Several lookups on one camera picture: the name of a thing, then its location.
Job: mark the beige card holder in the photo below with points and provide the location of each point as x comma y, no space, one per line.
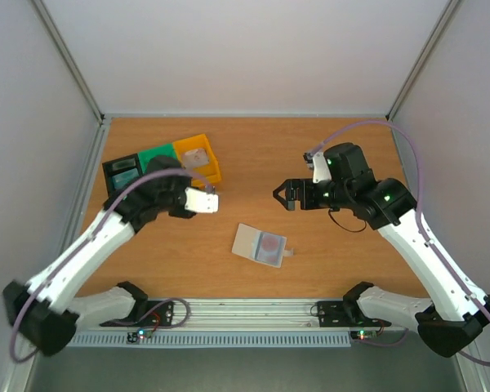
260,246

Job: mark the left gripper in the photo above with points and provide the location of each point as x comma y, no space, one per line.
184,180

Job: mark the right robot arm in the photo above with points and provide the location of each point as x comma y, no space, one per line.
455,312

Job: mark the black plastic bin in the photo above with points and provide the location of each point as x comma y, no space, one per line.
107,171

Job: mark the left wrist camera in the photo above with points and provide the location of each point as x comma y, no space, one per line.
199,201

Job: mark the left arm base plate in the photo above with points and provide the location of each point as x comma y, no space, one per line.
147,314

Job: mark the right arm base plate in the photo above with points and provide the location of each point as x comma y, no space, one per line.
336,314

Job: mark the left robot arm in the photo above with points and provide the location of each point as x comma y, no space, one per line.
46,312

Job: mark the grey slotted cable duct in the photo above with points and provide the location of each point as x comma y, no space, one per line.
203,340

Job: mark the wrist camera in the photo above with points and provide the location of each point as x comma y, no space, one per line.
318,164
199,201

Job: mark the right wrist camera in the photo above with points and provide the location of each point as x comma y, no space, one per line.
318,164

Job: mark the teal card in black bin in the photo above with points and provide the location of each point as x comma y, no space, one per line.
123,172

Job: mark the yellow plastic bin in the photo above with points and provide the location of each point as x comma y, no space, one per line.
211,171

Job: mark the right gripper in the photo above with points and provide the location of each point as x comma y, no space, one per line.
291,194

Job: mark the card in yellow bin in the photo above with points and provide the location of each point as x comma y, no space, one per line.
195,158

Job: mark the green plastic bin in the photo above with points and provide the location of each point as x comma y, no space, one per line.
147,155

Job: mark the aluminium front rail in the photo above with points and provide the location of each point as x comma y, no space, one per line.
245,314

